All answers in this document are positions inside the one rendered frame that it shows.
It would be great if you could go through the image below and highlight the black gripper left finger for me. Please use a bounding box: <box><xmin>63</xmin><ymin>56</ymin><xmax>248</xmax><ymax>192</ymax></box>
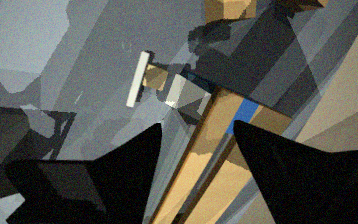
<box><xmin>4</xmin><ymin>123</ymin><xmax>162</xmax><ymax>224</ymax></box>

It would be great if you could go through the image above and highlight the brown cube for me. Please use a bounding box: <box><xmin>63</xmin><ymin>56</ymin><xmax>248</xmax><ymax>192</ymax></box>
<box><xmin>142</xmin><ymin>63</ymin><xmax>169</xmax><ymax>91</ymax></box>

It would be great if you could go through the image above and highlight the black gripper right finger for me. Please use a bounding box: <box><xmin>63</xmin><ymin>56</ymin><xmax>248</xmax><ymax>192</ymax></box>
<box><xmin>233</xmin><ymin>120</ymin><xmax>358</xmax><ymax>224</ymax></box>

